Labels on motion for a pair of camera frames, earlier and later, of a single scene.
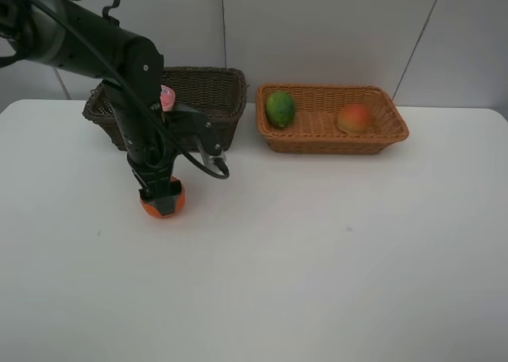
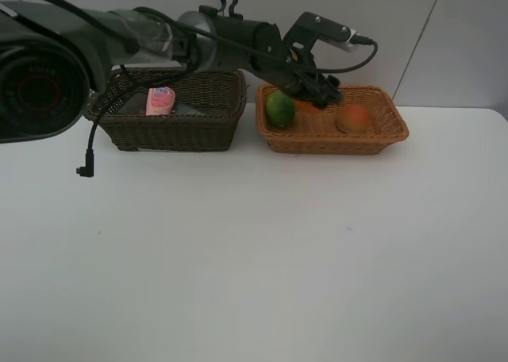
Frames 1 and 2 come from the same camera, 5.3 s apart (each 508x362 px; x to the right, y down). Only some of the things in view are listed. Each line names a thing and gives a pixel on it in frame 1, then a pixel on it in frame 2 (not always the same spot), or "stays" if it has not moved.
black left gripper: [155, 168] → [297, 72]
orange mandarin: [151, 209] → [306, 107]
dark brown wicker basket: [218, 92] stays
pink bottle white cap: [167, 97] stays
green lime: [280, 108] stays
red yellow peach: [353, 119] stays
